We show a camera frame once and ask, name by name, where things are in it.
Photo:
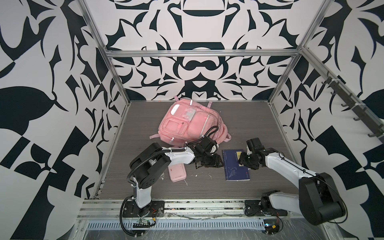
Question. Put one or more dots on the purple book yellow label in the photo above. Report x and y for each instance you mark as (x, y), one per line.
(233, 170)

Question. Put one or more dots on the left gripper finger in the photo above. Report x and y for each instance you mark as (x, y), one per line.
(208, 165)
(215, 159)

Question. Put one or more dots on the left electronics board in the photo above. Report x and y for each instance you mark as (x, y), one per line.
(144, 223)

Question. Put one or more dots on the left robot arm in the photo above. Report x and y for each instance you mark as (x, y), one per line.
(150, 164)

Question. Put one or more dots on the pink student backpack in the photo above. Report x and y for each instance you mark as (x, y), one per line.
(187, 121)

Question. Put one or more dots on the aluminium front rail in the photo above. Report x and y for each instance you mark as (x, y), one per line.
(178, 208)

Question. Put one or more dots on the black coat hook rail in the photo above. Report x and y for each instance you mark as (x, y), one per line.
(352, 102)

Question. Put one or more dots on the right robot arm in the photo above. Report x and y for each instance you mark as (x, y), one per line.
(318, 199)

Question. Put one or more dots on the right electronics board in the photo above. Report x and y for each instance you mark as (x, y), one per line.
(273, 228)

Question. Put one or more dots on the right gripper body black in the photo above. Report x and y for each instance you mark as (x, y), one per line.
(247, 160)

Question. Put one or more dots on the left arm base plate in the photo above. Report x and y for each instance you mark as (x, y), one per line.
(131, 209)

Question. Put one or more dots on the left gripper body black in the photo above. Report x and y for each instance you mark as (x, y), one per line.
(204, 157)

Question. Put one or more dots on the white slotted cable duct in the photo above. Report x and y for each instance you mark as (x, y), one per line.
(210, 224)

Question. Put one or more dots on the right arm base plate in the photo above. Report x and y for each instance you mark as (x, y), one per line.
(262, 208)

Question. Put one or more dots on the electronics board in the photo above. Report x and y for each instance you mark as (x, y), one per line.
(144, 223)
(273, 228)

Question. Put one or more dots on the pink pencil case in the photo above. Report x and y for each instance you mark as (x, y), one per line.
(177, 172)

